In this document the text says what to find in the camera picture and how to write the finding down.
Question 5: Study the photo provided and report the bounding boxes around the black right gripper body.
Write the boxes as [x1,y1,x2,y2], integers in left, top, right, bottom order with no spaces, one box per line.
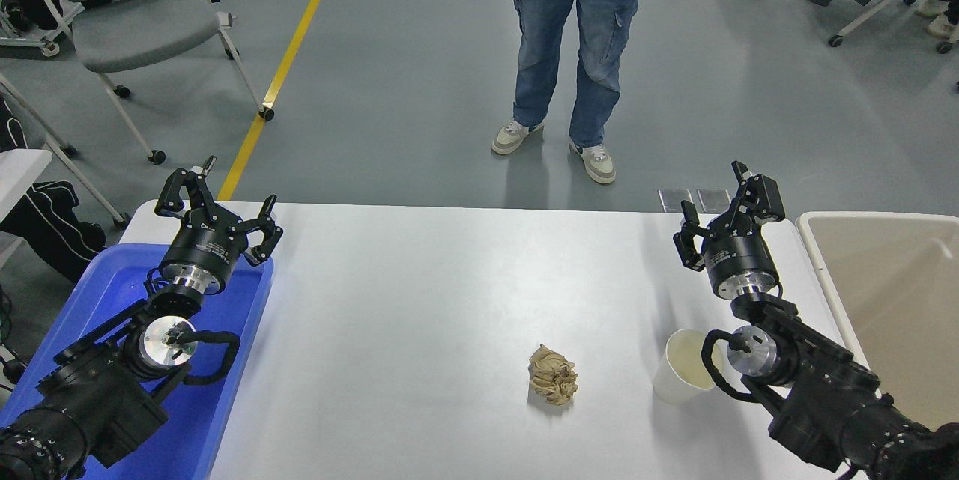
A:
[701,212,780,294]

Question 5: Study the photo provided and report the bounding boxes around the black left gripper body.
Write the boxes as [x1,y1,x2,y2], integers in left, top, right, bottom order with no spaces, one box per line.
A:
[160,204,249,290]

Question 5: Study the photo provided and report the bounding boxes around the white paper cup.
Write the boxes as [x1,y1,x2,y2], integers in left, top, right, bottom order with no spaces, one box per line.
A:
[652,329,726,406]

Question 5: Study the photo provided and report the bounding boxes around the blue plastic tray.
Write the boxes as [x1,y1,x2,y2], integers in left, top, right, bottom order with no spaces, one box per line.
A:
[0,243,275,480]

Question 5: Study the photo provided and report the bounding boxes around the black bag with white stripes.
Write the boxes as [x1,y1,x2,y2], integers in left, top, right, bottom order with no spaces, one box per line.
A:
[0,180,107,284]

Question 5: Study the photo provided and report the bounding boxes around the large pale plastic bin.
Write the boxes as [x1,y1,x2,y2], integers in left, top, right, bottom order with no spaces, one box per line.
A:
[796,211,959,432]

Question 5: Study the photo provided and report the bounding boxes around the grey seat wheeled chair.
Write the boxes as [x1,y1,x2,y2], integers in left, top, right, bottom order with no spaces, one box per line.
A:
[7,0,276,166]

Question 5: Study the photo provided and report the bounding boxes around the small white side table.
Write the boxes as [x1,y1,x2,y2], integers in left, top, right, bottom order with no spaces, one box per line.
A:
[0,149,55,267]

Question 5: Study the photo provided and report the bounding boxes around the crumpled tan paper ball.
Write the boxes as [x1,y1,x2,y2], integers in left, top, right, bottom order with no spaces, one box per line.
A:
[527,344,579,407]

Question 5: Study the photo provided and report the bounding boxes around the yellow floor tape line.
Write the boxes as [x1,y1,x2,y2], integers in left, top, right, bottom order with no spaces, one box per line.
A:
[217,0,348,201]

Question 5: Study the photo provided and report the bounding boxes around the person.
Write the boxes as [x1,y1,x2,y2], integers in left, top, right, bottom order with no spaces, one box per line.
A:
[916,0,959,40]

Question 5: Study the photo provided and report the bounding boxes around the white wheeled frame legs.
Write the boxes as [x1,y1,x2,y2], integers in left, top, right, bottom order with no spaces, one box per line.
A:
[0,74,132,230]

